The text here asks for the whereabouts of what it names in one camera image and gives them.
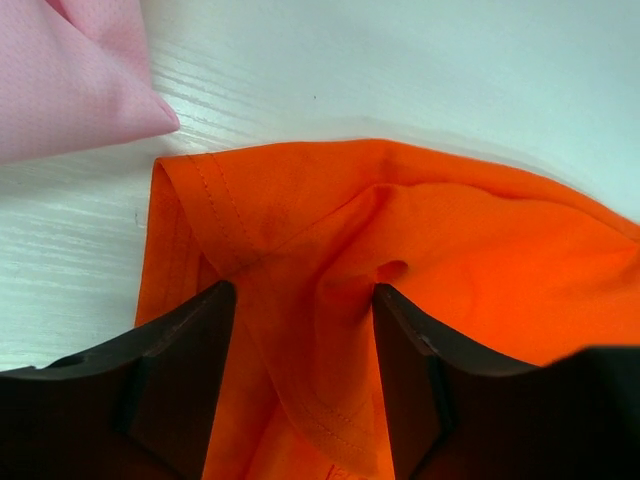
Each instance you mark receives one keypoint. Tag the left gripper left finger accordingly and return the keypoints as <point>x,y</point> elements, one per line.
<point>138,406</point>

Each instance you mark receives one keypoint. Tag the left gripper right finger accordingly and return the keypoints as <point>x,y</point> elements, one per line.
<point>456,409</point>

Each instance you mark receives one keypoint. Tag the orange t shirt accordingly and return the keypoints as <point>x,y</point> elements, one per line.
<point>305,231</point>

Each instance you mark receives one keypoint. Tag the pink folded t shirt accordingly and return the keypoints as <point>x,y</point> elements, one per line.
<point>75,75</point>

